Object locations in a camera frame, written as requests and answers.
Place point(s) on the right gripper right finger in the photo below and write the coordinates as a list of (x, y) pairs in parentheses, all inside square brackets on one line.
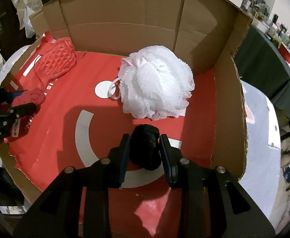
[(213, 203)]

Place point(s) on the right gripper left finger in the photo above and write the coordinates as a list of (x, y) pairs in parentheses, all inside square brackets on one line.
[(76, 203)]

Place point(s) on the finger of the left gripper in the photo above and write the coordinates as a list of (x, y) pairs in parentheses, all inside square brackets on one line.
[(17, 112), (7, 96)]

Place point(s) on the red knitted ball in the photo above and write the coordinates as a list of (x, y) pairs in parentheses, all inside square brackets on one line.
[(28, 99)]

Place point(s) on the red foam net sleeve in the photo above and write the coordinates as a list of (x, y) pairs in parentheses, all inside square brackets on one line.
[(58, 60)]

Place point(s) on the black fuzzy pompom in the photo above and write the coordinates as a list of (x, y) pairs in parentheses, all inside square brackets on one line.
[(144, 147)]

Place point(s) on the white mesh bath pouf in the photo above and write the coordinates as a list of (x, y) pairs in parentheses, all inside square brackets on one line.
[(153, 83)]

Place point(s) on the grey fleece blanket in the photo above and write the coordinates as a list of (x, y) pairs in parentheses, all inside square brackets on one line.
[(261, 177)]

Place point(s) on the plastic bag on door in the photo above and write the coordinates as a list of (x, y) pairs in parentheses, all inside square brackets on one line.
[(29, 30)]

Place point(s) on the dark green clothed table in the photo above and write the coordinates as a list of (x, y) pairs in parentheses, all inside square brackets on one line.
[(260, 64)]

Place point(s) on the cardboard box red lining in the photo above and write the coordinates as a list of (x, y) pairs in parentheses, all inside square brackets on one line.
[(78, 123)]

